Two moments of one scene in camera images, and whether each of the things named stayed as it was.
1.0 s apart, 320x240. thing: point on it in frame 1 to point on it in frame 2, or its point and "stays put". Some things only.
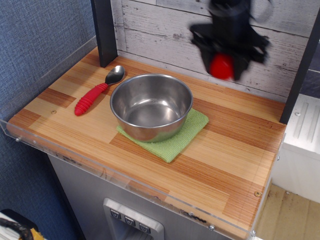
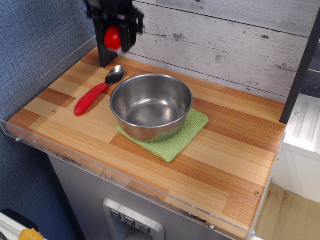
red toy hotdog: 222,66 to 112,39
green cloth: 170,148 stays put
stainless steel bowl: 151,108 stays put
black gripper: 235,35 to 121,10
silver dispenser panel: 125,223 stays put
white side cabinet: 297,167 stays put
